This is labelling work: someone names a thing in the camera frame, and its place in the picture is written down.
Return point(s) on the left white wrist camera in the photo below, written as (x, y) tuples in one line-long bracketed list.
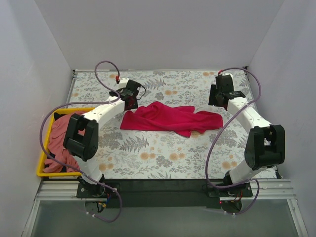
[(121, 83)]

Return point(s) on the magenta t shirt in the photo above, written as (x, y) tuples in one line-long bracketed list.
[(182, 120)]

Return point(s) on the floral patterned table mat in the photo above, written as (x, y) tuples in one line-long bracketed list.
[(153, 155)]

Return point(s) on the salmon pink t shirt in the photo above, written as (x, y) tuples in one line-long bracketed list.
[(57, 150)]

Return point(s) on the aluminium frame rail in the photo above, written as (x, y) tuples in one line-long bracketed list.
[(67, 190)]

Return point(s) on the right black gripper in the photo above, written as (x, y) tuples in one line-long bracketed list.
[(214, 98)]

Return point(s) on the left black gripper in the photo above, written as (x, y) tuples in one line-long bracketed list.
[(132, 103)]

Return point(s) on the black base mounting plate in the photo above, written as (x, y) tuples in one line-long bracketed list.
[(161, 193)]

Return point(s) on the black garment in bin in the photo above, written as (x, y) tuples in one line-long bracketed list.
[(62, 117)]

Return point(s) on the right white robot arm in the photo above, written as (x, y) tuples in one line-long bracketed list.
[(265, 145)]

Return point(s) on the yellow plastic bin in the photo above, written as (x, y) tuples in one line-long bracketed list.
[(43, 156)]

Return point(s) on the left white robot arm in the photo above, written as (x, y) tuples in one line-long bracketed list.
[(82, 134)]

